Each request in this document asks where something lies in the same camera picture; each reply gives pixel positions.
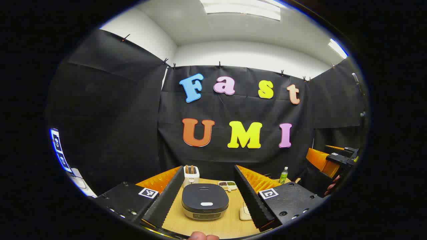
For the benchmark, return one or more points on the dark grey rice cooker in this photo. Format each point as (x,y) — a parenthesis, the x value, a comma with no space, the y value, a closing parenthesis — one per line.
(205,196)

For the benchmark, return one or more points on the ceiling light panel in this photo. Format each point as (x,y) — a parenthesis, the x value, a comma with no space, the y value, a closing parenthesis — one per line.
(337,48)
(243,8)

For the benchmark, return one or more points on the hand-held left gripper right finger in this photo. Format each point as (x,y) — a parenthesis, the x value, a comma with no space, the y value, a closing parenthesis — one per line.
(253,200)

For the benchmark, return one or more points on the green drink bottle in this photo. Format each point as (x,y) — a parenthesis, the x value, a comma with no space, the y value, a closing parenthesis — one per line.
(283,176)

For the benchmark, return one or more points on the white slotted box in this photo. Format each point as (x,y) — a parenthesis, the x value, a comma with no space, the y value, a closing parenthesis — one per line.
(191,178)

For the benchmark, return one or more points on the black backdrop cloth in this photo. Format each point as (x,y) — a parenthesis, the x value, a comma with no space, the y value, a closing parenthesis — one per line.
(133,133)

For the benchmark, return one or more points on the white divided grain tray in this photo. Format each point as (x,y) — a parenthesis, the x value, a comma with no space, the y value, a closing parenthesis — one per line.
(228,184)

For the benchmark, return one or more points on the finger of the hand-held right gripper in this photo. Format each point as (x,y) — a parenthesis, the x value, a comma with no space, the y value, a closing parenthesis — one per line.
(320,160)

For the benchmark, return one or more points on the white device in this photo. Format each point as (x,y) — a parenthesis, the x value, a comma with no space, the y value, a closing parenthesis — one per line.
(80,182)

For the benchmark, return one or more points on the beige rice tray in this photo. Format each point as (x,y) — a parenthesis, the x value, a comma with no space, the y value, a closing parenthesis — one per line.
(244,215)

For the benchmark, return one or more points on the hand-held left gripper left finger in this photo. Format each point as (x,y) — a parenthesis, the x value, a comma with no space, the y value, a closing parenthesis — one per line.
(166,200)

